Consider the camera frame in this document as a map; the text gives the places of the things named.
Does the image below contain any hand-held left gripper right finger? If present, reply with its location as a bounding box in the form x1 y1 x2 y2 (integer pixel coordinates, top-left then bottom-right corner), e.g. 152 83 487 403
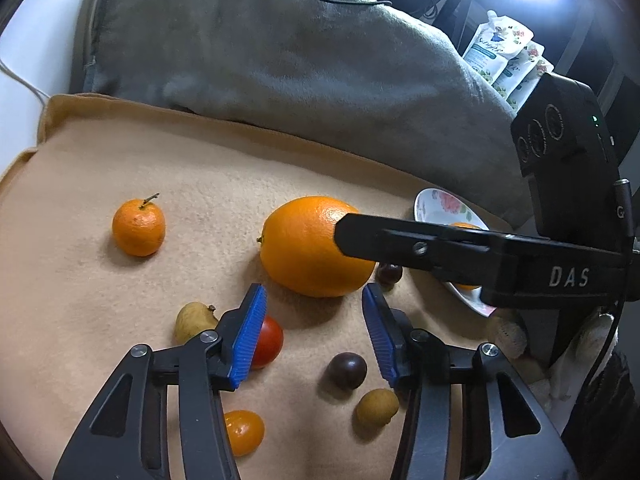
361 282 581 480

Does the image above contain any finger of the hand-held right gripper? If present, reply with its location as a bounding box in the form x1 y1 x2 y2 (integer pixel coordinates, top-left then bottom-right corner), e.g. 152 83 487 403
334 212 508 292

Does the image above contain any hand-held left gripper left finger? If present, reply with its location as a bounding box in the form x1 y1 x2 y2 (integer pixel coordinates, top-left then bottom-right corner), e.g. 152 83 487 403
52 282 268 480

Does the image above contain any yellowish oval fruit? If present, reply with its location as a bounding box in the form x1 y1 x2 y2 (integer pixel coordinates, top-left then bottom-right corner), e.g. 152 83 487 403
174 301 221 345

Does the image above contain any floral white plate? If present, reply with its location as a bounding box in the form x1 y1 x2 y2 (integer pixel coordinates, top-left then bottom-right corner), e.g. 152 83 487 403
413 187 501 318

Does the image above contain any large orange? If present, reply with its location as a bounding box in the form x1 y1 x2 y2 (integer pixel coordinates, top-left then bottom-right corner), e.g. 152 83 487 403
256 196 377 299

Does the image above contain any mandarin with stem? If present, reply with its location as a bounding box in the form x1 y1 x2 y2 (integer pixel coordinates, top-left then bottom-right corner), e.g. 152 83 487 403
111 193 166 258

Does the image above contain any person's right forearm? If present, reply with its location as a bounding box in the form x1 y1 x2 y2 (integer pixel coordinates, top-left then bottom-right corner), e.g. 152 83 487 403
560 350 640 480

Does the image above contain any person's right hand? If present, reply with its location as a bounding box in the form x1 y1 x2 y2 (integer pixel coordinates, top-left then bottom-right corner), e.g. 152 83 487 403
489 311 619 426

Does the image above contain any red tomato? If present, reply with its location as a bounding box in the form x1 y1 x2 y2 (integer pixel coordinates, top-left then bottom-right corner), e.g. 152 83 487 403
250 315 285 371

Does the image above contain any dark round fruit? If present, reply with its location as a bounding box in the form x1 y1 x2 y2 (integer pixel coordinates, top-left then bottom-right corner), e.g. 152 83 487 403
327 352 368 391
375 262 404 291

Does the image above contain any small orange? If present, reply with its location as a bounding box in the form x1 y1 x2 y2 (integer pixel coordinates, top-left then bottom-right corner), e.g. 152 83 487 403
446 221 485 292

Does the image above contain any orange cherry tomato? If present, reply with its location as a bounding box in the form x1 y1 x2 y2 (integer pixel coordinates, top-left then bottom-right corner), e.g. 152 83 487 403
223 409 266 458

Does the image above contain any tan fleece blanket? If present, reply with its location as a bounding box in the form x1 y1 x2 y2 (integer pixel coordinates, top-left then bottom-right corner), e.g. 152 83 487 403
0 94 551 480

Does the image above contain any grey blanket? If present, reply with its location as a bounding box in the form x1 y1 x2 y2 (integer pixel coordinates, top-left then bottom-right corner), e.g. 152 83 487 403
82 0 531 231

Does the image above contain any black cable bundle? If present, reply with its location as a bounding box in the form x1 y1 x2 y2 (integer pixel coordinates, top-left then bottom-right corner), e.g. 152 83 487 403
425 0 478 53

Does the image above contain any white cable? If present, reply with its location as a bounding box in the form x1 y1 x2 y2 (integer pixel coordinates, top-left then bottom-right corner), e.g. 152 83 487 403
0 57 51 111

